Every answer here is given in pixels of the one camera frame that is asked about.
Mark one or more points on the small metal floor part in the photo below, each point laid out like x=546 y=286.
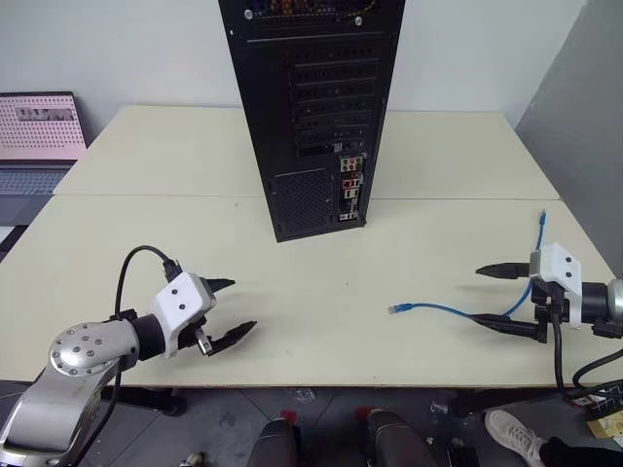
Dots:
x=439 y=406

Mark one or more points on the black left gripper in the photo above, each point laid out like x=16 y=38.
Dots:
x=194 y=331

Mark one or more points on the black computer tower case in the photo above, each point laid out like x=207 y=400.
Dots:
x=316 y=97

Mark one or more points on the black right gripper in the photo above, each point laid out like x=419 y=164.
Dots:
x=541 y=309

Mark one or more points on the black trouser leg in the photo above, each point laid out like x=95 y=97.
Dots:
x=574 y=455

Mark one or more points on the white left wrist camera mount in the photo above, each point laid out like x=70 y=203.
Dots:
x=177 y=304

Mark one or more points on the grey partition panel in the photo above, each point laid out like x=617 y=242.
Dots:
x=579 y=121

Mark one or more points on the dark rounded shape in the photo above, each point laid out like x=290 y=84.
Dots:
x=394 y=442
x=275 y=445

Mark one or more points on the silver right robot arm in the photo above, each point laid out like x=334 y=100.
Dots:
x=596 y=301

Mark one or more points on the laptop with pink screen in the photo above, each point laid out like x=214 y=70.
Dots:
x=39 y=126

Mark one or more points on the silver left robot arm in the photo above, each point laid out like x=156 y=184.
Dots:
x=78 y=360

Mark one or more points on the tan cardboard box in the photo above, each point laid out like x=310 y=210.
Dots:
x=606 y=413

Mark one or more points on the white sneaker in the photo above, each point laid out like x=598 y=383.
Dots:
x=511 y=430

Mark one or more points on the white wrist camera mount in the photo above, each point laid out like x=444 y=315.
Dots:
x=560 y=265
x=177 y=304

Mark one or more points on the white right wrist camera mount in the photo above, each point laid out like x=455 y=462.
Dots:
x=560 y=265

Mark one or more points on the crumpled clear plastic scrap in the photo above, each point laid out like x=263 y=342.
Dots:
x=303 y=394

